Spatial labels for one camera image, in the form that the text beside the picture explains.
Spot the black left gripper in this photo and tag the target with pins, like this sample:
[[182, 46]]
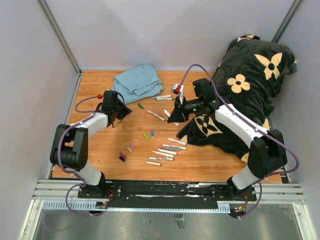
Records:
[[125, 112]]

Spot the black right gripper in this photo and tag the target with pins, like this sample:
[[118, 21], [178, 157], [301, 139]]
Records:
[[178, 116]]

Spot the teal pen cap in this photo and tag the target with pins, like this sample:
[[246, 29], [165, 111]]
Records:
[[152, 133]]

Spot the light green pen cap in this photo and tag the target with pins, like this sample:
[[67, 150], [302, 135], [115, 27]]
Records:
[[146, 136]]

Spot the grey marker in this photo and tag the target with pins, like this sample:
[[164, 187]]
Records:
[[170, 149]]

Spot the pink cap marker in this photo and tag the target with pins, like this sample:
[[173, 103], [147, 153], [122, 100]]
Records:
[[167, 151]]

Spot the purple pen cap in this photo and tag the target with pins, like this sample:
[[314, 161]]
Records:
[[123, 155]]

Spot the peach cap marker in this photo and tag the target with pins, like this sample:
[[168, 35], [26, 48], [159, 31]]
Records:
[[163, 154]]

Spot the black marker without cap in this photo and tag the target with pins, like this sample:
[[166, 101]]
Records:
[[153, 163]]

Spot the dark green cap marker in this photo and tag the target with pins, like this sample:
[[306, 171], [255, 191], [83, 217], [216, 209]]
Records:
[[156, 115]]

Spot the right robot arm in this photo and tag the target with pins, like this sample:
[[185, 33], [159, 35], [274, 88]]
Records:
[[211, 122]]

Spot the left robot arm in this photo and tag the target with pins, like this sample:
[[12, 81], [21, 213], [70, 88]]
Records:
[[70, 147]]

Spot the lilac cap marker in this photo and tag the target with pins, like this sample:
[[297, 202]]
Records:
[[155, 97]]

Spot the light blue folded cloth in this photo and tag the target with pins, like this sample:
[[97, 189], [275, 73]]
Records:
[[138, 83]]

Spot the black floral plush blanket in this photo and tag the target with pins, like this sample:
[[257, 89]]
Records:
[[251, 74]]

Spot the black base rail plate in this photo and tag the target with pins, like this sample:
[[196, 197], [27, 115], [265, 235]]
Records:
[[172, 195]]

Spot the aluminium frame rail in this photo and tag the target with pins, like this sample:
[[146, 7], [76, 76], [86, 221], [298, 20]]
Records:
[[53, 189]]

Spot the left corner metal post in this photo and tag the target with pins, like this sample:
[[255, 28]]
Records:
[[59, 35]]

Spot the corner metal post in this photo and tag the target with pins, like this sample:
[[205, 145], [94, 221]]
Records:
[[59, 35], [293, 9]]

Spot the right corner metal post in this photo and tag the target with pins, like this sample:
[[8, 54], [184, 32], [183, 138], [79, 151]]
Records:
[[293, 9]]

